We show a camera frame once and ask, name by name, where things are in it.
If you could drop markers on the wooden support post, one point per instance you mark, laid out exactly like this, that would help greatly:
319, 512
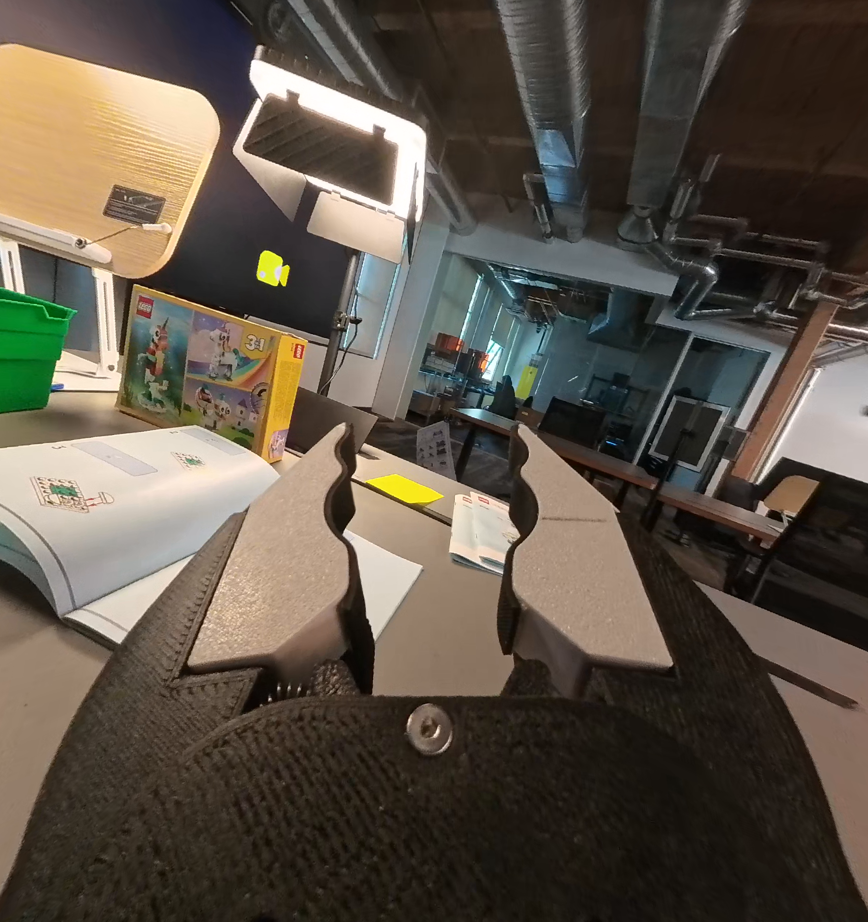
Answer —
787, 389

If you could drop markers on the standing printed paper sheet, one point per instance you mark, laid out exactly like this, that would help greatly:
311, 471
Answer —
436, 448

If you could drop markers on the black light stand pole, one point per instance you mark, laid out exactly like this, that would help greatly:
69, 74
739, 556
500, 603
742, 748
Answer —
338, 324

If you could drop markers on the green plastic bin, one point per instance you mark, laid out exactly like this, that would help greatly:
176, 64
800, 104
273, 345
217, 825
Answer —
8, 353

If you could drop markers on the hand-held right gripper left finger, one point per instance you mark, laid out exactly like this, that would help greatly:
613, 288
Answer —
275, 562

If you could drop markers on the wooden board on white stand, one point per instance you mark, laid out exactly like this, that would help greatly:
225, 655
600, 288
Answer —
81, 144

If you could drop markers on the small white folded leaflet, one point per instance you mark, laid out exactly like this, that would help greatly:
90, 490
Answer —
502, 526
466, 540

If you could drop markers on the grey ceiling pipes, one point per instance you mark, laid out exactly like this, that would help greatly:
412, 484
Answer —
765, 266

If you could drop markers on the long brown wooden table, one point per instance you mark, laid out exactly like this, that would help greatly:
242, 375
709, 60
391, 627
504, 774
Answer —
592, 461

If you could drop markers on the open pale blue instruction booklet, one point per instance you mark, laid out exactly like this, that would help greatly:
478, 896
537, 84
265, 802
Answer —
117, 504

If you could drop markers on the tan wooden chair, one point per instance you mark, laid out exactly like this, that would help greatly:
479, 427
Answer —
790, 497

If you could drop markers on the white studio light panel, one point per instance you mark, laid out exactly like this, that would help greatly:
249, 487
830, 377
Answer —
333, 144

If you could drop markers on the brown wooden bench table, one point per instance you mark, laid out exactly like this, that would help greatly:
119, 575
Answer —
722, 515

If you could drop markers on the black mesh office chair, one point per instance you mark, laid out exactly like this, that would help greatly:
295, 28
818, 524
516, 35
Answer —
574, 421

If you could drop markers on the yellow lego set box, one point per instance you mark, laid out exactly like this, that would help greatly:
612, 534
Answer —
203, 374

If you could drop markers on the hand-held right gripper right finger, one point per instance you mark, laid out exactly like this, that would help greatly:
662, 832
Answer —
585, 576

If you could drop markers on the black cabinet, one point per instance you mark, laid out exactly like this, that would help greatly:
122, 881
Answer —
837, 533

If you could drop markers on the yellow sticky note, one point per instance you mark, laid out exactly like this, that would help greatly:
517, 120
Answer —
405, 488

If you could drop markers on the thin dark stick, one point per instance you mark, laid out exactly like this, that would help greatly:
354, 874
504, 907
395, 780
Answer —
808, 683

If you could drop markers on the silver ventilation duct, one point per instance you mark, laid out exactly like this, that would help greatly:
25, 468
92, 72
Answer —
679, 108
549, 108

